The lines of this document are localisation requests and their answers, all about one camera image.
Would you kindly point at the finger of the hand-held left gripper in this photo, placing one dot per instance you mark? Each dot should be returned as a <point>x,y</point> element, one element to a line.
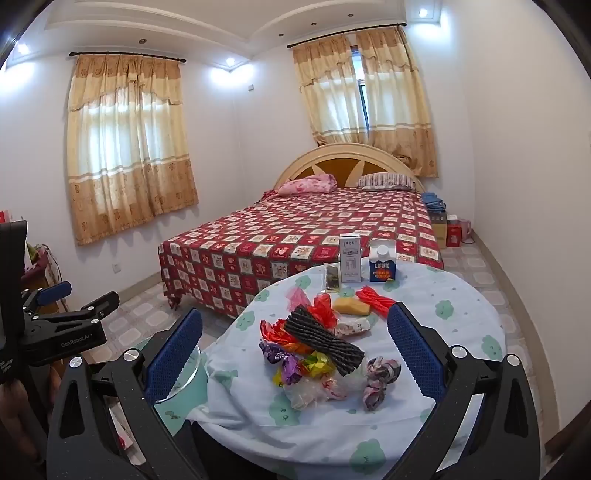
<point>54,293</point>
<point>87,308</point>

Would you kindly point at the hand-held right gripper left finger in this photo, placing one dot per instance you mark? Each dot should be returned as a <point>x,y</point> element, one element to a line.
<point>173,355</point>

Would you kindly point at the striped pillow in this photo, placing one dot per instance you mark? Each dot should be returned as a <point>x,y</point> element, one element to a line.
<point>385,181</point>

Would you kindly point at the person's left forearm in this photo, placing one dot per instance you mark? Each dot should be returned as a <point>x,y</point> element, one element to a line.
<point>14,420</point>

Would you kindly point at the stack of blue cloths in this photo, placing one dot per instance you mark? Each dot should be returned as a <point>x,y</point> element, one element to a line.
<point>433,201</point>

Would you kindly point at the red foam net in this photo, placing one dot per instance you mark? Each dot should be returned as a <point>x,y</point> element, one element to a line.
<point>375,301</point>

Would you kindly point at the white milk carton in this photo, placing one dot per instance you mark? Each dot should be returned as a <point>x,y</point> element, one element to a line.
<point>350,261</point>

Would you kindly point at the red plastic bag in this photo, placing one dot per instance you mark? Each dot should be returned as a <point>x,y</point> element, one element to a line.
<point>323,311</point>

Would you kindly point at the shiny red candy wrapper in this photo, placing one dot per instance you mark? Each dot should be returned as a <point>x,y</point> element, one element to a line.
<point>274,331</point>

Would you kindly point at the pink pillow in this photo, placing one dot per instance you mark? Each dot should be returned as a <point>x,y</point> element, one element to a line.
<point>307,184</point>

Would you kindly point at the white orange snack wrapper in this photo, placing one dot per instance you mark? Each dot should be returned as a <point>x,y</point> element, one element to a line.
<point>353,328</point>

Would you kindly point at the yellow sponge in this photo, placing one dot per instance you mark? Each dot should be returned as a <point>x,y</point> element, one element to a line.
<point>351,306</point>

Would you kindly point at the cream wooden bed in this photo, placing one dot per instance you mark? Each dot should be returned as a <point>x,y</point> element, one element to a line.
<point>323,161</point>

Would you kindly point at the purple candy wrapper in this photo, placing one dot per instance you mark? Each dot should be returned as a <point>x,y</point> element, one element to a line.
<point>271,353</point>

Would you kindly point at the red patterned bedspread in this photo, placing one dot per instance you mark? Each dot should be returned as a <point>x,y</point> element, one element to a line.
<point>277,230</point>

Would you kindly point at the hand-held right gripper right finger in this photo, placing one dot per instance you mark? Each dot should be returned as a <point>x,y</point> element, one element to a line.
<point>415,355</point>

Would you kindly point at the window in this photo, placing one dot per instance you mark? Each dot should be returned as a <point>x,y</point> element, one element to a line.
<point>360,83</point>

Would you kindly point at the pink red box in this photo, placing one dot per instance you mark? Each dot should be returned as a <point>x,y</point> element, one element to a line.
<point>458,230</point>

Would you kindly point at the dark snack packet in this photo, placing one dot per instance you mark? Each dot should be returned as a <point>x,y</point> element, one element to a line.
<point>331,277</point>

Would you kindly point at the black curtain rod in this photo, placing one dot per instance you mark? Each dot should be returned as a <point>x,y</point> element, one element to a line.
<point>346,33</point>
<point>124,56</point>

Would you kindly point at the gold candy wrapper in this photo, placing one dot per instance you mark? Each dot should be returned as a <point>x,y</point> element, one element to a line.
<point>314,362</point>

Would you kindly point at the blue juice carton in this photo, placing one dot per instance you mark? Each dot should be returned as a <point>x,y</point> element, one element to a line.
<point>383,265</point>

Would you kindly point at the cardboard box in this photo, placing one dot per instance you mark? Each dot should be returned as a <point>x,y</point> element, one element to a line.
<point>438,228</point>

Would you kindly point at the beige patterned curtain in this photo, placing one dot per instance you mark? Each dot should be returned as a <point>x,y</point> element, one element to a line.
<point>332,92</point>
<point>129,152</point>

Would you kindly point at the pink plastic wrapper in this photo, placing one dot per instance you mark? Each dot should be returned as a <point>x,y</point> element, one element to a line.
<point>296,299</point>

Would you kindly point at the white tablecloth with green clouds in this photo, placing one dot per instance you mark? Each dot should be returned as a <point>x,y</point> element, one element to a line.
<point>438,295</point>

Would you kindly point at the ceiling spotlight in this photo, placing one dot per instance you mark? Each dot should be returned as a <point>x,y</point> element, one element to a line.
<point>229,60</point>
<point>23,47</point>
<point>422,14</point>

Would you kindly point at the pink grey wrapper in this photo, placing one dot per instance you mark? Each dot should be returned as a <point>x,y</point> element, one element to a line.
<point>381,378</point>

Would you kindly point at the clear plastic bag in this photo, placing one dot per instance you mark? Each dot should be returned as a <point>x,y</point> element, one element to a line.
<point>318,392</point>

